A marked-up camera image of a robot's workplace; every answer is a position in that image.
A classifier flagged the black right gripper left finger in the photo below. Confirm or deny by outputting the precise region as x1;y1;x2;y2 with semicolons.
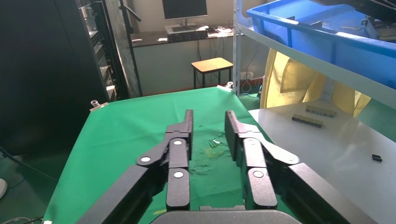
76;110;194;224

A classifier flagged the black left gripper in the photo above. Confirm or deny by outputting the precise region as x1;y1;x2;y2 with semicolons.
311;0;396;22

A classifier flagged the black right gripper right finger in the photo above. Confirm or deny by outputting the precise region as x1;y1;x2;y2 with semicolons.
225;110;376;224

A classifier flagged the wooden top stool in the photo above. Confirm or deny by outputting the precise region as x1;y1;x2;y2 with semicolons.
191;57;234;90

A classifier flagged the metal plate with bent sides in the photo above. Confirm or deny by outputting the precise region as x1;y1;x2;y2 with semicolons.
304;20;324;31

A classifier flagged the silver stamped metal plate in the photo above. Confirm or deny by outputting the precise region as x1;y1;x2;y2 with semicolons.
361;18;396;42

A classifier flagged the white metal shelf rack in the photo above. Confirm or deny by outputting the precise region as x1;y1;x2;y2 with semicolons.
233;0;396;224

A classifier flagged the black desktop device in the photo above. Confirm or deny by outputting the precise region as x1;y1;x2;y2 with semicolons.
167;29;209;43

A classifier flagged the blue plastic bin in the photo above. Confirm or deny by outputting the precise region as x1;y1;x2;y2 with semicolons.
246;0;396;90

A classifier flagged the green table mat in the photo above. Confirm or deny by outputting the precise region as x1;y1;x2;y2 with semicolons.
42;86;297;224

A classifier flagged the dark tan linked strip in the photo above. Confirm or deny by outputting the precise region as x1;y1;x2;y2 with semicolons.
292;114;324;129
305;105;338;119

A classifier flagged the silver binder clip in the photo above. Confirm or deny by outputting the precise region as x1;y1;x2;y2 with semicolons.
90;99;109;112
216;81;234;92

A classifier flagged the black slanted pole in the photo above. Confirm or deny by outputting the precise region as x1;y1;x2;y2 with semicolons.
119;0;143;98

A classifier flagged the black equipment cabinet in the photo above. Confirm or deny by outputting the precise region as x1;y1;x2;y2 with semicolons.
0;0;131;157

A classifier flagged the black computer monitor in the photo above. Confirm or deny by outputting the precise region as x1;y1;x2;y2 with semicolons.
162;0;208;21

